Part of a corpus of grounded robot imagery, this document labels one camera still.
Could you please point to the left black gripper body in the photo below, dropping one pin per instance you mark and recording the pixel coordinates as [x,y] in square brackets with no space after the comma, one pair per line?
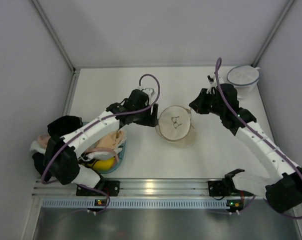
[146,116]

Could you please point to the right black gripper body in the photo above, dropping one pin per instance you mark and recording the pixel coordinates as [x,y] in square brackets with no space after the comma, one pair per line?
[201,102]

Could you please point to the beige mesh laundry bag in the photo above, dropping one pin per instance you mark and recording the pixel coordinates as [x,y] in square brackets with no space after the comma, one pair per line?
[175,126]

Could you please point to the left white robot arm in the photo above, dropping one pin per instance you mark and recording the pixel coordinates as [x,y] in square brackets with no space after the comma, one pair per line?
[62,152]

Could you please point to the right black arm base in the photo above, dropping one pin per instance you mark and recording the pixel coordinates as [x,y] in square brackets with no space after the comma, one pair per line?
[222,188]

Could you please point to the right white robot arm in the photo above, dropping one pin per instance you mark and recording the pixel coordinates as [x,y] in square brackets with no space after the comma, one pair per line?
[282,190]

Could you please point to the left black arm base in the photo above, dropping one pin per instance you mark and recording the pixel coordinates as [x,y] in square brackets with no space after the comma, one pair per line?
[100,187]

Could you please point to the white blue-rimmed laundry bag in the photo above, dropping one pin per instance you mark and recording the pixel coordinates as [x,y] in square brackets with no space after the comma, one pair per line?
[244,79]

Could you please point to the beige bra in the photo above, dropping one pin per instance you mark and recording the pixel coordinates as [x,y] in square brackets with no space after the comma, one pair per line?
[112,140]

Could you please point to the yellow padded bra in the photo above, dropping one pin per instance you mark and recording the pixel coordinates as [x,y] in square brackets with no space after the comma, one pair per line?
[99,165]

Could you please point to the pink bra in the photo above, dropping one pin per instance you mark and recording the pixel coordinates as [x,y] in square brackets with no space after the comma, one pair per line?
[43,140]

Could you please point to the teal plastic basket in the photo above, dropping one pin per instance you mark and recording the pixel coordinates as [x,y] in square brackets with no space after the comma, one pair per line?
[103,154]

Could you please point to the black garment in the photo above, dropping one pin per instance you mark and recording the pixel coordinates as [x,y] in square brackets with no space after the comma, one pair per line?
[64,125]

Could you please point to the white lace garment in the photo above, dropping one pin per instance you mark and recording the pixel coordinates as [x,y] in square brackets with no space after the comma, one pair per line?
[35,146]

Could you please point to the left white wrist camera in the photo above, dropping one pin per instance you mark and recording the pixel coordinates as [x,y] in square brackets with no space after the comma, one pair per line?
[149,91]

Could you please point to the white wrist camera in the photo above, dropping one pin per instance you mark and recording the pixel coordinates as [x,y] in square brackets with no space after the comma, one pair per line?
[213,84]
[149,91]

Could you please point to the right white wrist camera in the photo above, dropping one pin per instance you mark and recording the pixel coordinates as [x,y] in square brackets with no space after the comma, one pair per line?
[213,84]

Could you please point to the aluminium mounting rail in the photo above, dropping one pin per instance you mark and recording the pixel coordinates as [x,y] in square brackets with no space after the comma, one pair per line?
[132,188]

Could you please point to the perforated cable duct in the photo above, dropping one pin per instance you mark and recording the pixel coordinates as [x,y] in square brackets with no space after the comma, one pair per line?
[137,203]

